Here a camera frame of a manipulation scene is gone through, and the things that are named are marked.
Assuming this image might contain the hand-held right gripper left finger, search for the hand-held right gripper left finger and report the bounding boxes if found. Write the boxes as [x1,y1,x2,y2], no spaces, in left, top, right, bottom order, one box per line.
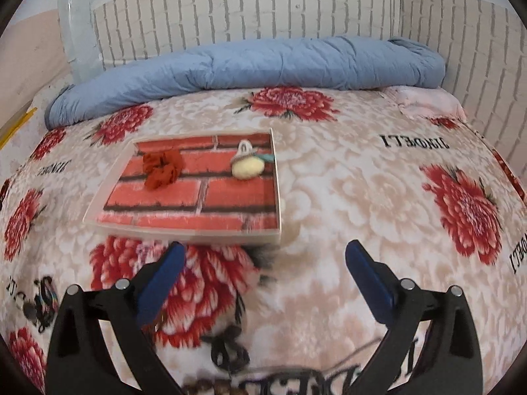
[44,242,186,395]

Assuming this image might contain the brown bead bracelet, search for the brown bead bracelet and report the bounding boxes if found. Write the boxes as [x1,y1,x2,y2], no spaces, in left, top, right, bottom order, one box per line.
[181,379,248,395]

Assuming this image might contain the cream pom-pom hair tie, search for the cream pom-pom hair tie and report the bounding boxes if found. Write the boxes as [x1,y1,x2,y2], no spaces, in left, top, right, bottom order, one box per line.
[231,140,276,180]

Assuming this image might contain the yellow stick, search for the yellow stick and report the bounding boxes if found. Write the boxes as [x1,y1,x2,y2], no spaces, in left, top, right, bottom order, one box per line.
[0,107,38,151]

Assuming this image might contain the white tray with brick lining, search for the white tray with brick lining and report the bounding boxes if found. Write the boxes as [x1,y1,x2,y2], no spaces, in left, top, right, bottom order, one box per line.
[83,127,284,244]

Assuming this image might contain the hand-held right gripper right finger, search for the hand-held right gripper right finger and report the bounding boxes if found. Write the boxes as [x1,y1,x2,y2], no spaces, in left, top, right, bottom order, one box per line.
[345,239,483,395]

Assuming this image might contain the floral printed blanket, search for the floral printed blanket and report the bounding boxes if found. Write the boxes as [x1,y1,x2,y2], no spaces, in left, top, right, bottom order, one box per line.
[0,84,527,395]

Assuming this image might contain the blue quilt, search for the blue quilt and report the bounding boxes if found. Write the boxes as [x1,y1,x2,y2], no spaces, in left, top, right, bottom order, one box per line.
[44,36,447,130]

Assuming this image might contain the red scrunchie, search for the red scrunchie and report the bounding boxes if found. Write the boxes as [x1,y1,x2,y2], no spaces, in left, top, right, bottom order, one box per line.
[142,149,185,191]

